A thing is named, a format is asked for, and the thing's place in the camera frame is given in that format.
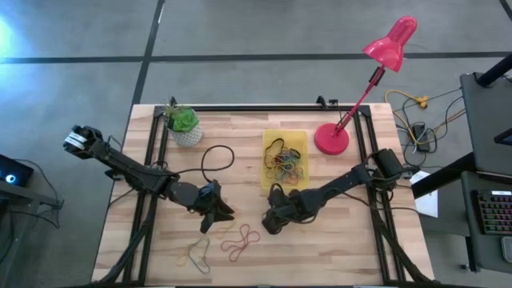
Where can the grey metal stand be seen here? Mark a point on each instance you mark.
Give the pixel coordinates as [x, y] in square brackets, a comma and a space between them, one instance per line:
[24, 196]

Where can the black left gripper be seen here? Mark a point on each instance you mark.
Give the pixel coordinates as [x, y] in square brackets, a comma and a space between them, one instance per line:
[192, 196]

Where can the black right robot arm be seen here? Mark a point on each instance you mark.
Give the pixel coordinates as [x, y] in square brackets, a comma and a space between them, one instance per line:
[344, 182]

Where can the black camera clamp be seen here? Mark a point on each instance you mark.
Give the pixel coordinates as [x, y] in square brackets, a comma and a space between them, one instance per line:
[321, 103]

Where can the white paper sheet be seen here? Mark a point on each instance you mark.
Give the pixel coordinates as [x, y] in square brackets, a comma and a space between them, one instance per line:
[428, 204]

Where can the rubber bands inside tray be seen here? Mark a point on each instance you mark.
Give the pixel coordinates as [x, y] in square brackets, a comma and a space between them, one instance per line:
[200, 262]

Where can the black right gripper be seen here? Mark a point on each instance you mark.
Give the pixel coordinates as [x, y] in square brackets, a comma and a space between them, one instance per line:
[292, 206]

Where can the black stand leg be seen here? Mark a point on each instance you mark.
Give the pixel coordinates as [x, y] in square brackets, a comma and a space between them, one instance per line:
[444, 178]

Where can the black box with blue light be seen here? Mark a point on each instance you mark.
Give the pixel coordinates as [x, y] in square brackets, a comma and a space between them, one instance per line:
[20, 172]

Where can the backlit computer keyboard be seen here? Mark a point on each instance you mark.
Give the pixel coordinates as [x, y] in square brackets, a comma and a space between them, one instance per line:
[496, 212]

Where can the black power adapter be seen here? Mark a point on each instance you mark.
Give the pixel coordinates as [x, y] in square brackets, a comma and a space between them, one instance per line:
[421, 138]

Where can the black pole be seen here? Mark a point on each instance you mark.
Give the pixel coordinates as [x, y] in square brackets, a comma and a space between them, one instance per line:
[496, 70]

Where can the red desk lamp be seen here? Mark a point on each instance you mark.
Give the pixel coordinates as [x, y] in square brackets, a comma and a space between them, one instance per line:
[331, 140]

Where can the yellow translucent plastic bin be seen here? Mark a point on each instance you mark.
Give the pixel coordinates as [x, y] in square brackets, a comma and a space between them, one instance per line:
[295, 137]

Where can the small black rubber band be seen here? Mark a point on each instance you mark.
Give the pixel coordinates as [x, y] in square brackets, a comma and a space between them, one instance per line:
[290, 152]

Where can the grey computer mouse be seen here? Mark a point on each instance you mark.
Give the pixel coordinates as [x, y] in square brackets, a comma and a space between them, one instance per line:
[508, 250]

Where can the long yellow rubber band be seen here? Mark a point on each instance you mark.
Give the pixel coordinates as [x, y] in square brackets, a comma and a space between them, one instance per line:
[230, 231]

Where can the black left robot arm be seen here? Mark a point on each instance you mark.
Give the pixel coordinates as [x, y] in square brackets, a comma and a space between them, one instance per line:
[128, 168]

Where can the black tablet with blue screen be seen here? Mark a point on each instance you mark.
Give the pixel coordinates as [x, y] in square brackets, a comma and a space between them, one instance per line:
[505, 138]

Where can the large red rubber band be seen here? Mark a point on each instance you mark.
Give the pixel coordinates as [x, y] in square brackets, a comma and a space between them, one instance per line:
[242, 242]

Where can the green succulent in patterned pot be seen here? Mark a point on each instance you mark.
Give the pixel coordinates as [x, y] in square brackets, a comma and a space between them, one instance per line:
[185, 120]

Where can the grey side desk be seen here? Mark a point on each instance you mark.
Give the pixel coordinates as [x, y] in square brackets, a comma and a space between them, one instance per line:
[488, 120]

